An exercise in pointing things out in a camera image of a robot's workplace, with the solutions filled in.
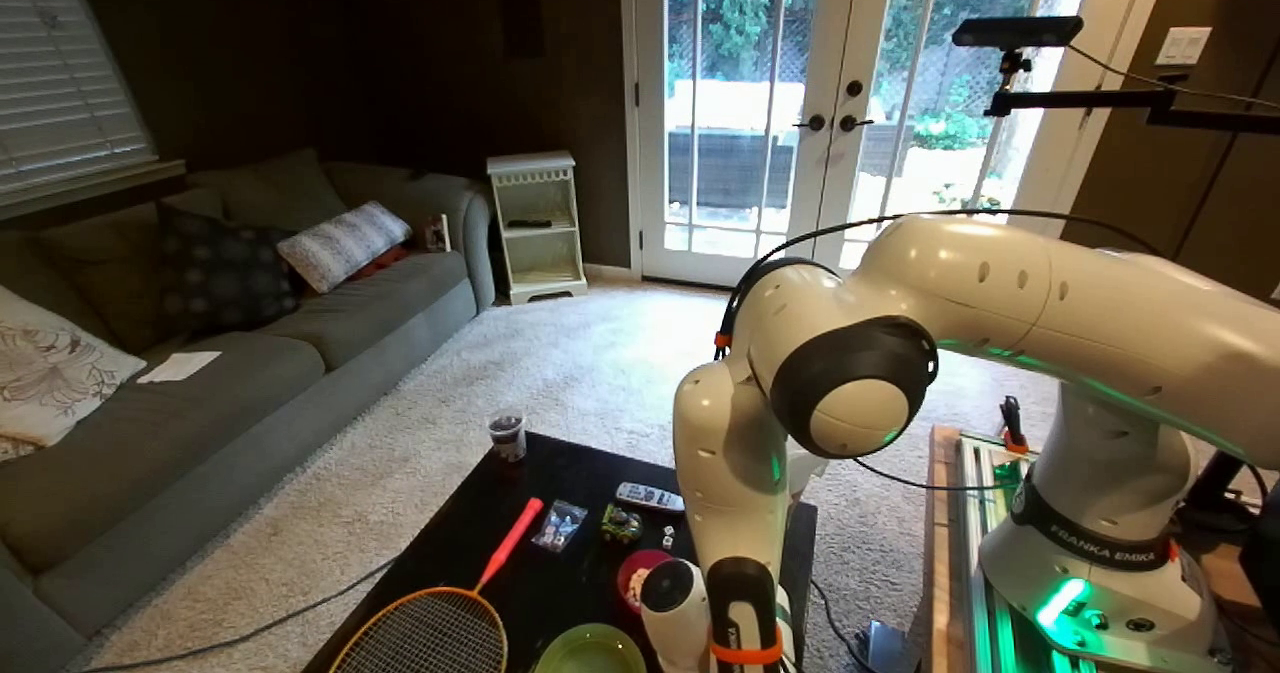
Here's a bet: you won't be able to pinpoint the white small shelf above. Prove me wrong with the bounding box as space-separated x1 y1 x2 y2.
486 150 590 306

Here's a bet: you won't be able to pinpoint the clear cup with dark contents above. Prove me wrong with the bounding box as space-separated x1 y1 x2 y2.
487 410 529 465

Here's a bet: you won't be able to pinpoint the grey remote control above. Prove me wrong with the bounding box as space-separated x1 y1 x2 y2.
614 480 687 515

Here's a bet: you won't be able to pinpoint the green toy car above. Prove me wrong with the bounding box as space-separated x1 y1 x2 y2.
599 504 645 545

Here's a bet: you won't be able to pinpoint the small clear plastic bag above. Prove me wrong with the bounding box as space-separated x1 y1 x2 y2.
531 499 590 554

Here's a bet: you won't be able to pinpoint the pair of white french doors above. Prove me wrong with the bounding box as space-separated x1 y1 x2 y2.
620 0 1101 290

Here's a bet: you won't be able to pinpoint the red bowl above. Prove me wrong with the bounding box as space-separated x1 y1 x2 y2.
616 549 677 620

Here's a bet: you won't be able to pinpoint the white grey patterned pillow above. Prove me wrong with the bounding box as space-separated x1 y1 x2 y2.
276 200 414 295

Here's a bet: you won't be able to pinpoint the green plate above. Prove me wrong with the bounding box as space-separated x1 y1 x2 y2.
532 622 649 673

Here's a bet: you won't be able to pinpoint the grey green pillow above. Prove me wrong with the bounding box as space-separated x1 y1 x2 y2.
213 147 350 235

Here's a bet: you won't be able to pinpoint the orange badminton racket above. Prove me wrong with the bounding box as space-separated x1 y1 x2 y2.
329 497 546 673

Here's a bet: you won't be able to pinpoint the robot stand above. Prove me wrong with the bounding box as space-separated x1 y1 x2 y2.
923 424 1280 673

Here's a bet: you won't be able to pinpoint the black orange clamp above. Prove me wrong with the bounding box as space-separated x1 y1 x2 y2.
999 395 1031 455

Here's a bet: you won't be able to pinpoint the dark patterned pillow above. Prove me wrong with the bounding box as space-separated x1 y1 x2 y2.
154 202 303 335

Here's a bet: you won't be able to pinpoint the black power brick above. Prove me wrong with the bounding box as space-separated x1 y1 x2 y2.
864 619 923 673

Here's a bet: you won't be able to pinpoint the grey sofa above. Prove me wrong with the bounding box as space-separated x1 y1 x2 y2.
0 149 497 673

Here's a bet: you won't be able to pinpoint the white sheet of paper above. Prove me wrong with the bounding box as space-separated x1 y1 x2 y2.
136 351 223 385

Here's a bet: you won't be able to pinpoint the white floral pillow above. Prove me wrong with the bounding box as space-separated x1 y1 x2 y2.
0 285 149 462

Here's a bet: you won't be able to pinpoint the window blinds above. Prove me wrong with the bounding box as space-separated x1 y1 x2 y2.
0 0 161 206

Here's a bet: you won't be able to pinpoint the black cable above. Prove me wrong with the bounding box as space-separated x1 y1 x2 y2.
78 553 403 673
808 577 881 673

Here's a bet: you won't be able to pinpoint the camera on mount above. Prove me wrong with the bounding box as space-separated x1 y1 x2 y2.
951 15 1280 136

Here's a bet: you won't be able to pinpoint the white wall switch plate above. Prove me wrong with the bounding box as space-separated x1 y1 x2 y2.
1154 26 1214 67

